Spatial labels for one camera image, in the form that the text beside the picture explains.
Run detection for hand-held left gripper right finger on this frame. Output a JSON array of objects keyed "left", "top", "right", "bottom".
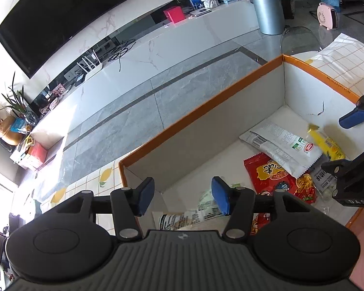
[{"left": 211, "top": 176, "right": 311, "bottom": 239}]

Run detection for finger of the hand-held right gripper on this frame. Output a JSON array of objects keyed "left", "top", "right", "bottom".
[
  {"left": 321, "top": 145, "right": 364, "bottom": 185},
  {"left": 339, "top": 73, "right": 364, "bottom": 129}
]

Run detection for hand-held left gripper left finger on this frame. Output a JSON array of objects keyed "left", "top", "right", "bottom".
[{"left": 56, "top": 176, "right": 156, "bottom": 240}]

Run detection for yellow snack packet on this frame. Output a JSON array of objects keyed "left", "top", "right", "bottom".
[{"left": 308, "top": 124, "right": 346, "bottom": 161}]

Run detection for clear packet of white balls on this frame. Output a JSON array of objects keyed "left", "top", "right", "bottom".
[{"left": 309, "top": 161, "right": 337, "bottom": 210}]

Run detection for white green snack bag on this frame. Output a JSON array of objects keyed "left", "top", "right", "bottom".
[{"left": 159, "top": 189, "right": 228, "bottom": 231}]

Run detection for red orange patterned snack packet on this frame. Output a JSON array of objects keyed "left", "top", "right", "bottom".
[{"left": 250, "top": 173, "right": 317, "bottom": 236}]

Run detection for long red snack packet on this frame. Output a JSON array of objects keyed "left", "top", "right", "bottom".
[{"left": 243, "top": 153, "right": 298, "bottom": 196}]

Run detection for white snack packet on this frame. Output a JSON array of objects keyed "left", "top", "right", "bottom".
[{"left": 239, "top": 121, "right": 322, "bottom": 179}]

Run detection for orange cardboard box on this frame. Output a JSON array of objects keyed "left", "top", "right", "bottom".
[{"left": 118, "top": 54, "right": 364, "bottom": 231}]

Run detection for lemon print checked tablecloth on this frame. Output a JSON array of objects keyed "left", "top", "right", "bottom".
[{"left": 39, "top": 32, "right": 364, "bottom": 237}]

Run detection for transparent chair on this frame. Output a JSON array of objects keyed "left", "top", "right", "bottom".
[{"left": 280, "top": 26, "right": 320, "bottom": 55}]

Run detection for pink heater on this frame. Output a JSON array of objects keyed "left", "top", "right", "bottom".
[{"left": 317, "top": 2, "right": 342, "bottom": 31}]

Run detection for red orange box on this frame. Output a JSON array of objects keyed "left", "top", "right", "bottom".
[{"left": 26, "top": 142, "right": 48, "bottom": 166}]

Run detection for silver trash can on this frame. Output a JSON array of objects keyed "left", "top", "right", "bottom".
[{"left": 249, "top": 0, "right": 286, "bottom": 35}]

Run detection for white router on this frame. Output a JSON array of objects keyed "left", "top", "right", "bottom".
[{"left": 77, "top": 50, "right": 104, "bottom": 75}]

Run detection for blue packet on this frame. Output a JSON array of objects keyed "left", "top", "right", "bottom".
[{"left": 10, "top": 118, "right": 26, "bottom": 132}]

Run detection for gold pot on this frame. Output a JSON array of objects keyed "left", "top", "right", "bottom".
[{"left": 0, "top": 115, "right": 26, "bottom": 146}]

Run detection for white television cabinet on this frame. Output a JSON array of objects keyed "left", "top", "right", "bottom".
[{"left": 18, "top": 0, "right": 261, "bottom": 170}]

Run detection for long leaf potted plant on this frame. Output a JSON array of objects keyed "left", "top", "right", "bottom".
[{"left": 0, "top": 73, "right": 40, "bottom": 125}]

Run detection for pink red box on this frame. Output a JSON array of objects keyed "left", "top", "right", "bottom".
[{"left": 163, "top": 6, "right": 185, "bottom": 24}]

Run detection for black curved television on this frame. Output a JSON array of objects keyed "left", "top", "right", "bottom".
[{"left": 0, "top": 0, "right": 133, "bottom": 79}]

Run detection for black cables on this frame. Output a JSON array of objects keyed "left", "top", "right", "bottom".
[{"left": 108, "top": 39, "right": 136, "bottom": 72}]

